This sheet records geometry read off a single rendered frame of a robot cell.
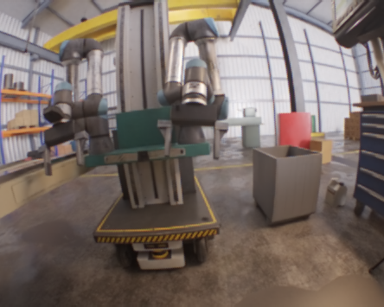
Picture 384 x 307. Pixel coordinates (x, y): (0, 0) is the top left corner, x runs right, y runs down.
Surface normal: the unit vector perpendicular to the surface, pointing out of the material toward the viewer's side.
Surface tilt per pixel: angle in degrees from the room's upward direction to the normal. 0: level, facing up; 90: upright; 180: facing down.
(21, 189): 90
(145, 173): 90
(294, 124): 90
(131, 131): 90
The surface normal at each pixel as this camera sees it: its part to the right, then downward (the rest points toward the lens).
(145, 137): 0.11, 0.15
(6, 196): 1.00, -0.08
